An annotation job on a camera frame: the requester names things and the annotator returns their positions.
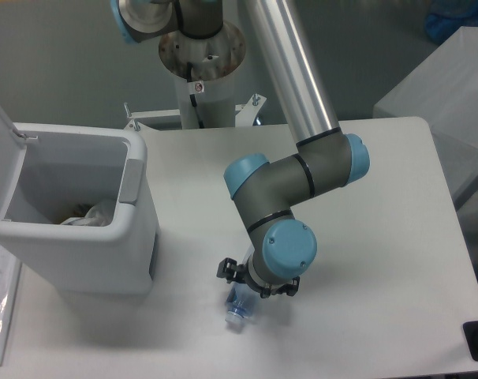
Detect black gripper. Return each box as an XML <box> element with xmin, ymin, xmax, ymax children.
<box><xmin>217</xmin><ymin>257</ymin><xmax>300</xmax><ymax>298</ymax></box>

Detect clear blue plastic bottle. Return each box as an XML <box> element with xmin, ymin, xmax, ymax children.
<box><xmin>223</xmin><ymin>248</ymin><xmax>263</xmax><ymax>326</ymax></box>

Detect clear plastic package bag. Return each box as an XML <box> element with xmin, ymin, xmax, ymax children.
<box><xmin>62</xmin><ymin>200</ymin><xmax>116</xmax><ymax>227</ymax></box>

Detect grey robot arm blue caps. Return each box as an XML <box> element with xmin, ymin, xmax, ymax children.
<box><xmin>110</xmin><ymin>1</ymin><xmax>370</xmax><ymax>298</ymax></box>

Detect trash inside can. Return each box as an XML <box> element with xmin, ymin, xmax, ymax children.
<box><xmin>61</xmin><ymin>204</ymin><xmax>92</xmax><ymax>225</ymax></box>

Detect white trash can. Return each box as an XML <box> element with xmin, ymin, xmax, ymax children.
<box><xmin>0</xmin><ymin>106</ymin><xmax>159</xmax><ymax>295</ymax></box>

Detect blue object in background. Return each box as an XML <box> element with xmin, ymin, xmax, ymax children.
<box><xmin>424</xmin><ymin>1</ymin><xmax>478</xmax><ymax>44</ymax></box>

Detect white metal base frame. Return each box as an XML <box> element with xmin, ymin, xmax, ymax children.
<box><xmin>122</xmin><ymin>93</ymin><xmax>267</xmax><ymax>131</ymax></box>

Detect black cable on pedestal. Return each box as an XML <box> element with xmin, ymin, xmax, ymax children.
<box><xmin>185</xmin><ymin>62</ymin><xmax>205</xmax><ymax>129</ymax></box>

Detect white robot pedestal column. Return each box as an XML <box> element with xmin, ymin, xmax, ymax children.
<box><xmin>159</xmin><ymin>21</ymin><xmax>246</xmax><ymax>113</ymax></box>

